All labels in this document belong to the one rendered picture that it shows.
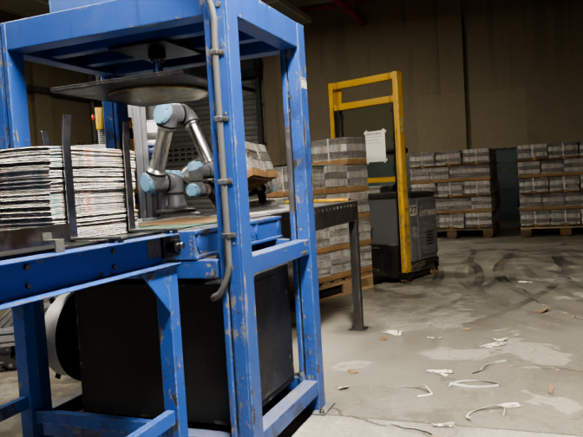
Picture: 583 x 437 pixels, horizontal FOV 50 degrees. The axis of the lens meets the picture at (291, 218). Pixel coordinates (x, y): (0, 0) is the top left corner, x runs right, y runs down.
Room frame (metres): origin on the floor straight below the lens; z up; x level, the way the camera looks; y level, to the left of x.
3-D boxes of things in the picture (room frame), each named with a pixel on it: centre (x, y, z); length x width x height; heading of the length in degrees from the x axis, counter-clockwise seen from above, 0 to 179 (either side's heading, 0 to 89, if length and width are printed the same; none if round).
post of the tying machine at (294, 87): (2.49, -0.04, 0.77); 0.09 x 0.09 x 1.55; 68
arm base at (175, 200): (3.73, 0.69, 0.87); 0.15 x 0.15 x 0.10
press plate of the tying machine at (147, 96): (2.37, 0.47, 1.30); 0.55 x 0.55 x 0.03; 68
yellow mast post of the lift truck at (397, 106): (5.44, -0.97, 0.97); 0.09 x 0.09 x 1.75; 49
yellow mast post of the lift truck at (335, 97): (5.87, -0.48, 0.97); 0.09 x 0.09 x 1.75; 49
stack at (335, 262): (4.78, 0.04, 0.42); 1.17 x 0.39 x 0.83; 139
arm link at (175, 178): (3.72, 0.70, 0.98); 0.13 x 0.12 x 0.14; 137
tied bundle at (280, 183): (4.88, -0.05, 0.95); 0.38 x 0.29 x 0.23; 49
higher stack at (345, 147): (5.33, -0.44, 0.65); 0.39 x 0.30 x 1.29; 49
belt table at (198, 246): (2.37, 0.47, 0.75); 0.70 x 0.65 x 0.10; 158
